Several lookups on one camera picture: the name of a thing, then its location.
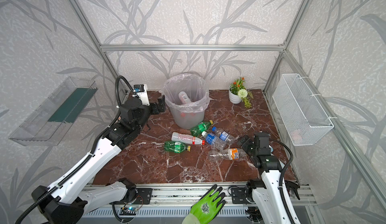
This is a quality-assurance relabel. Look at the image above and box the clear bottle orange label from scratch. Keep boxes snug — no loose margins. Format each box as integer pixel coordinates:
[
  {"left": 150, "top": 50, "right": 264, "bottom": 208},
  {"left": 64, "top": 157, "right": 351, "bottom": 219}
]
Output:
[{"left": 208, "top": 148, "right": 247, "bottom": 162}]

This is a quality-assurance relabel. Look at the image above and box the white bottle red cap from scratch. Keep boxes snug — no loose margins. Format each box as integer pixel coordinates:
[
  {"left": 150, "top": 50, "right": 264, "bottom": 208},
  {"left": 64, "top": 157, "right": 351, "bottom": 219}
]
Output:
[{"left": 179, "top": 91, "right": 192, "bottom": 104}]

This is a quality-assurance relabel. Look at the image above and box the clear bottle large blue label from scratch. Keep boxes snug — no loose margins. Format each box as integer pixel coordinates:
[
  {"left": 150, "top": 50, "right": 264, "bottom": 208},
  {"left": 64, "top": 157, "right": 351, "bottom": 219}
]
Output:
[{"left": 202, "top": 131, "right": 227, "bottom": 151}]

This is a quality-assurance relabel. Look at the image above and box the clear bottle red white label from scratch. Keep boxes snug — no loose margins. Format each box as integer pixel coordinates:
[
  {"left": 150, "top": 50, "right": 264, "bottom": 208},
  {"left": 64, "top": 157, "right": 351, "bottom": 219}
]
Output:
[{"left": 171, "top": 132, "right": 205, "bottom": 145}]

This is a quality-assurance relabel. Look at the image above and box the green bottle yellow cap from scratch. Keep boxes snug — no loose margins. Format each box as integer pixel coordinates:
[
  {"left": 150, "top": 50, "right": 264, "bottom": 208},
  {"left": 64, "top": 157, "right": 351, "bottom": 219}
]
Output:
[
  {"left": 164, "top": 141, "right": 191, "bottom": 154},
  {"left": 190, "top": 120, "right": 213, "bottom": 137}
]

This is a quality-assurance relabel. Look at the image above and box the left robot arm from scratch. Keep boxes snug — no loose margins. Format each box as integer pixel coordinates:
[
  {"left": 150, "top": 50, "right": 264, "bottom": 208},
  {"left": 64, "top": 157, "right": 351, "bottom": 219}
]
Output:
[{"left": 16, "top": 95, "right": 165, "bottom": 224}]

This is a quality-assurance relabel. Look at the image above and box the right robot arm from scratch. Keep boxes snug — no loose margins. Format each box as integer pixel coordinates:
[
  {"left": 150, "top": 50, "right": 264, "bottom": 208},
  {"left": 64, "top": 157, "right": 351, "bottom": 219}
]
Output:
[{"left": 237, "top": 132, "right": 300, "bottom": 224}]

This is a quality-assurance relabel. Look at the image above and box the grey mesh waste bin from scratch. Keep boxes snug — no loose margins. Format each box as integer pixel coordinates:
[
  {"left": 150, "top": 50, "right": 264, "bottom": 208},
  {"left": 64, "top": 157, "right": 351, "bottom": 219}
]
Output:
[{"left": 170, "top": 108, "right": 205, "bottom": 130}]

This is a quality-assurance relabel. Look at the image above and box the translucent pink bin liner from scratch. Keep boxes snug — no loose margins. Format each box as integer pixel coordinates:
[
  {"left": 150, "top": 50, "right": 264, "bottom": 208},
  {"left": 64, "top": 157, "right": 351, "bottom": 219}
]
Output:
[{"left": 160, "top": 73, "right": 211, "bottom": 113}]

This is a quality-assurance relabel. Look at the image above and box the clear bottle small blue label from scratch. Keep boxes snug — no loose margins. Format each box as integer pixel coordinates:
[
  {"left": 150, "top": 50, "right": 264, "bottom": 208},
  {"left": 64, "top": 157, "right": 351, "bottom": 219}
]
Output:
[{"left": 212, "top": 126, "right": 236, "bottom": 145}]

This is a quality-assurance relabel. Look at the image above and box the red spray bottle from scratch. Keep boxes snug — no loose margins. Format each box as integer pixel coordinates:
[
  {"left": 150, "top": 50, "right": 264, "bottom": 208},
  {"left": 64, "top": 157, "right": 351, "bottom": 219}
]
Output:
[{"left": 284, "top": 180, "right": 300, "bottom": 200}]

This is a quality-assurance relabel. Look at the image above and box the white pot with flowers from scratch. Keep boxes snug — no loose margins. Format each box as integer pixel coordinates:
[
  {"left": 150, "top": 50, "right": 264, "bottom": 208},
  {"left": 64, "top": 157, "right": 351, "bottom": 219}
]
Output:
[{"left": 229, "top": 77, "right": 254, "bottom": 108}]

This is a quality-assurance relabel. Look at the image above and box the right wiring board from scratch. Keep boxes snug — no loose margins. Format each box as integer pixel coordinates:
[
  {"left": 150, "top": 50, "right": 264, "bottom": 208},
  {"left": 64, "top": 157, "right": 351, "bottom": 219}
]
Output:
[{"left": 245, "top": 207, "right": 263, "bottom": 223}]

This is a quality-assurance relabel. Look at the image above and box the green and black work glove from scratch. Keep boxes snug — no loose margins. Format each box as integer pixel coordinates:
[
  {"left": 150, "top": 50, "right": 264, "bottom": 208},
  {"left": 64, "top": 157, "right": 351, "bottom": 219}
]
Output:
[{"left": 182, "top": 184, "right": 226, "bottom": 224}]

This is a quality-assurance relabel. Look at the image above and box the left green circuit board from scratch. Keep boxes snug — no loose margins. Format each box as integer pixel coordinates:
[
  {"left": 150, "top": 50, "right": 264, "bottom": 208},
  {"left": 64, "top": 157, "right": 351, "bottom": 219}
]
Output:
[{"left": 119, "top": 206, "right": 142, "bottom": 216}]

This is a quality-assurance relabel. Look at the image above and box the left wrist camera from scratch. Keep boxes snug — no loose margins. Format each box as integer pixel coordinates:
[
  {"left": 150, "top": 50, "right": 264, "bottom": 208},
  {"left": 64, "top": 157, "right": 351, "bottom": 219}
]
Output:
[{"left": 133, "top": 84, "right": 150, "bottom": 106}]

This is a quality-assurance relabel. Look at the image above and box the white wire mesh basket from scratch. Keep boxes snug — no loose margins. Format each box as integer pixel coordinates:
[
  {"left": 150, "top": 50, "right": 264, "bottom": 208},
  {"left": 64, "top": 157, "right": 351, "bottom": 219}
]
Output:
[{"left": 272, "top": 73, "right": 334, "bottom": 146}]

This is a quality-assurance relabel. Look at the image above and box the aluminium cage frame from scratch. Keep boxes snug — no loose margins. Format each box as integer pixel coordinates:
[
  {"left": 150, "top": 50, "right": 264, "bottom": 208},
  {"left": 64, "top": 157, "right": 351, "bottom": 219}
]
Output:
[{"left": 67, "top": 0, "right": 386, "bottom": 209}]

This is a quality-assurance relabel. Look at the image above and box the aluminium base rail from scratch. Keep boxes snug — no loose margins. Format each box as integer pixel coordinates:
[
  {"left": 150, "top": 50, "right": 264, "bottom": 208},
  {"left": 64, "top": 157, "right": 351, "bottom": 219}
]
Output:
[{"left": 61, "top": 183, "right": 317, "bottom": 208}]

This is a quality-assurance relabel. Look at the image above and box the clear acrylic wall shelf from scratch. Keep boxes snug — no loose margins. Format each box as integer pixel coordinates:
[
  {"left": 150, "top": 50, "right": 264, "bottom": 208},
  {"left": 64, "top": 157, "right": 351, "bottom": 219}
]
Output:
[{"left": 9, "top": 77, "right": 98, "bottom": 147}]

